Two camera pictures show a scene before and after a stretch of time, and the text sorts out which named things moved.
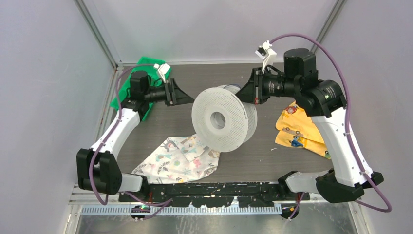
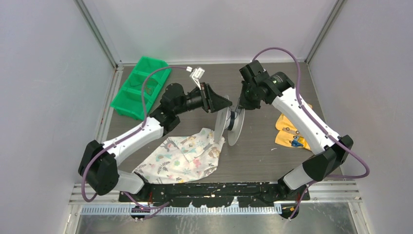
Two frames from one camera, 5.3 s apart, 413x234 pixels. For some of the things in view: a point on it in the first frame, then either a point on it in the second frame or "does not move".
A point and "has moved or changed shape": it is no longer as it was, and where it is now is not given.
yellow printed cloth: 298,129 does not move
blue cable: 231,84 has moved or changed shape
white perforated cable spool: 224,121 has moved or changed shape
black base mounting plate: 215,195 does not move
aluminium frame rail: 80,196 does not move
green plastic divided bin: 145,64 does not move
